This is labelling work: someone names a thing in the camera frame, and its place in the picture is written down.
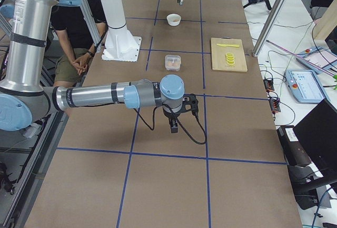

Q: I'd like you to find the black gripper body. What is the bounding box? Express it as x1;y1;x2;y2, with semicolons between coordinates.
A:
162;104;183;121

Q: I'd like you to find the clear plastic egg box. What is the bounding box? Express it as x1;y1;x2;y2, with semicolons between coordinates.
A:
165;55;181;71

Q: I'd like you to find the white bowl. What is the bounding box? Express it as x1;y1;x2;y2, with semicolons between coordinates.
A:
166;14;181;26

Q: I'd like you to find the yellow plastic knife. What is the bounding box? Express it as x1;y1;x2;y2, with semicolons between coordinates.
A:
216;43;240;48

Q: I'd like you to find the wooden cutting board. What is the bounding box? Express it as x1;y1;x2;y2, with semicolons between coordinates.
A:
211;37;247;72

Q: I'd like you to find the seated person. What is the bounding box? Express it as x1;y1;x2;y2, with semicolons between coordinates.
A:
51;5;95;87

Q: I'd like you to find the teach pendant near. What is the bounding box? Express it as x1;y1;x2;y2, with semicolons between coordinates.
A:
285;69;329;104

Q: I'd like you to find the teach pendant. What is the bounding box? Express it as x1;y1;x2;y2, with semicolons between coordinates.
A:
297;46;336;74
285;69;329;104

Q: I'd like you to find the black monitor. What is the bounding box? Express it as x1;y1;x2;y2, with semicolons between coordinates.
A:
293;99;336;176

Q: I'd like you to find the teach pendant far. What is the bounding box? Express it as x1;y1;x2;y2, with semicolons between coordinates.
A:
297;46;336;74

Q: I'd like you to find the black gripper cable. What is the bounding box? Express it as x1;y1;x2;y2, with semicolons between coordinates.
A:
133;105;207;145

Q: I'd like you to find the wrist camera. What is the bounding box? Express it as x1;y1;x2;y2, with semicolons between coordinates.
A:
183;94;199;117

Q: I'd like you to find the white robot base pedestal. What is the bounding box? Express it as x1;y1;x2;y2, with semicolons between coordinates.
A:
101;0;142;62

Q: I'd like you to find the aluminium frame post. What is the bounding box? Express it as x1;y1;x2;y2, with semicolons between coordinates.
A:
252;0;286;57

